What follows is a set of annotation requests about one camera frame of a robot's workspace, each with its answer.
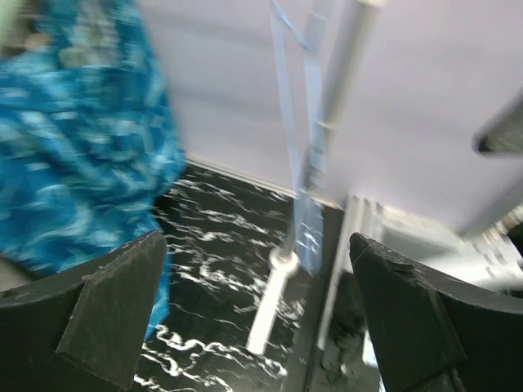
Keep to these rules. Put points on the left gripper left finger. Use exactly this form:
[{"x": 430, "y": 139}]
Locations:
[{"x": 82, "y": 329}]

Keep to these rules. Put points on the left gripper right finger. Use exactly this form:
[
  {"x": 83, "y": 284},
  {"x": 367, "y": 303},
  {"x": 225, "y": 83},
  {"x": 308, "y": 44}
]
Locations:
[{"x": 433, "y": 332}]

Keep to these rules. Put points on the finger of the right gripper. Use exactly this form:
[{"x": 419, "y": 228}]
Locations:
[{"x": 503, "y": 133}]

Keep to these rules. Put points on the blue patterned shorts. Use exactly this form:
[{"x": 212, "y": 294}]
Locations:
[{"x": 88, "y": 139}]

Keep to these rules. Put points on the light blue wire hanger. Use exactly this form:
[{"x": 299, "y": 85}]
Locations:
[{"x": 299, "y": 84}]

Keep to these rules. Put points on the white clothes rack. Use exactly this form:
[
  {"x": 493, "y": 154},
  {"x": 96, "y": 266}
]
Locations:
[{"x": 357, "y": 21}]

